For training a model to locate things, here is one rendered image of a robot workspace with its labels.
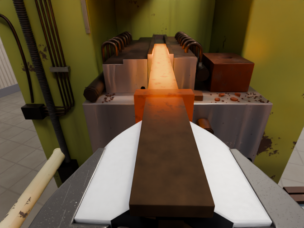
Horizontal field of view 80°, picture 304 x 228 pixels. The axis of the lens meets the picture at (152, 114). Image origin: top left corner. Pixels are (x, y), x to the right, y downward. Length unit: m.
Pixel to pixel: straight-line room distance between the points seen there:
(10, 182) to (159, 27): 1.50
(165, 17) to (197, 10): 0.14
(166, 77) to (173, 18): 0.68
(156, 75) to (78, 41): 0.40
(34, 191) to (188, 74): 0.53
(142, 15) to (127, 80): 0.50
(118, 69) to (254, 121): 0.30
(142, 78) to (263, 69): 0.36
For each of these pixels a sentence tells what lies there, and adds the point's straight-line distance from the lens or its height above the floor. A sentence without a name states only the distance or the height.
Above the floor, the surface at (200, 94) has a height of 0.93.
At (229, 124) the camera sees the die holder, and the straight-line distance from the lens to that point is 0.41.
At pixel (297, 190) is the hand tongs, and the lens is 0.61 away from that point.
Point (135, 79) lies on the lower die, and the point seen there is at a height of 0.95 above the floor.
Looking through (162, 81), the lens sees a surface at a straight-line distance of 0.19.
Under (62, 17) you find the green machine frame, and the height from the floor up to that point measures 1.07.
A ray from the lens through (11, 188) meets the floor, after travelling 1.72.
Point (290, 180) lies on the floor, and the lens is 1.73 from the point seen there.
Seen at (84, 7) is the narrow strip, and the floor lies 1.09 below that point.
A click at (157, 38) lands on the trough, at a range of 0.79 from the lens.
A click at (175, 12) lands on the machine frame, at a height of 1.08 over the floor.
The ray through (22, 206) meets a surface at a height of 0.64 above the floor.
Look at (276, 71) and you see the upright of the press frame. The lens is 0.65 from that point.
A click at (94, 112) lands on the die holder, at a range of 0.40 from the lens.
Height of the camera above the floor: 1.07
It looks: 29 degrees down
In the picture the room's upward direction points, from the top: 1 degrees counter-clockwise
